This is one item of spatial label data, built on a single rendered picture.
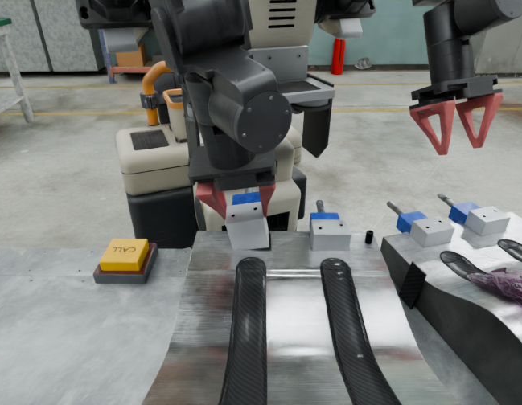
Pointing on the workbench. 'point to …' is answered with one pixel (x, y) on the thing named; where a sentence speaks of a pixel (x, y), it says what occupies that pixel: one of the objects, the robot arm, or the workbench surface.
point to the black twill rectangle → (412, 284)
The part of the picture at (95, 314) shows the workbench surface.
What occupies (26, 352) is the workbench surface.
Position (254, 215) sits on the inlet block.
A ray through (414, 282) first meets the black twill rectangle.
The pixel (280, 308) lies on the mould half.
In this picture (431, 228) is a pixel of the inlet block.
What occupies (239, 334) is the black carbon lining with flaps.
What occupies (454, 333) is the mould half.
